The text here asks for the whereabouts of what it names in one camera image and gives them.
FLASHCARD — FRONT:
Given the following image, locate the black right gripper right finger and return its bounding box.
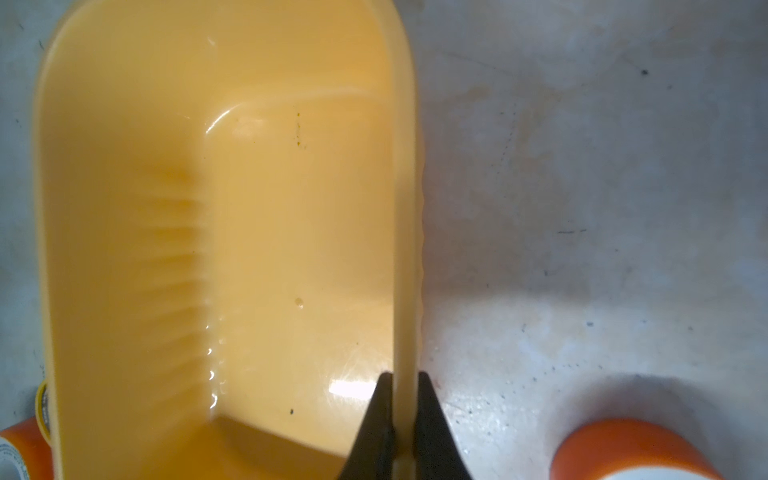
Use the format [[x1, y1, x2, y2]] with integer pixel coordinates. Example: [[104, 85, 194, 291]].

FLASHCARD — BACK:
[[414, 371, 472, 480]]

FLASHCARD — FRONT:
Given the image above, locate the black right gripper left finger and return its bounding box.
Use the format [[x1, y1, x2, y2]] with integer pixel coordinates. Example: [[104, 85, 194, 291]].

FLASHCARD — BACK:
[[337, 372, 396, 480]]

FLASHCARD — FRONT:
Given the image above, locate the orange sealing tape roll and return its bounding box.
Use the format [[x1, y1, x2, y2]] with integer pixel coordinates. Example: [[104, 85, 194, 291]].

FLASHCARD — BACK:
[[0, 417, 54, 480], [549, 418, 722, 479]]

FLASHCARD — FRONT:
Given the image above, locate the yellow plastic storage box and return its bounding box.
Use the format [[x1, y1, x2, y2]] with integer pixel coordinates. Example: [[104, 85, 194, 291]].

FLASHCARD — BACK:
[[33, 1, 423, 479]]

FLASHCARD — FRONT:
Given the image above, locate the black yellow tape roll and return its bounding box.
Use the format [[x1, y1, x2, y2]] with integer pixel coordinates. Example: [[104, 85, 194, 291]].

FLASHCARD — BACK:
[[34, 379, 51, 445]]

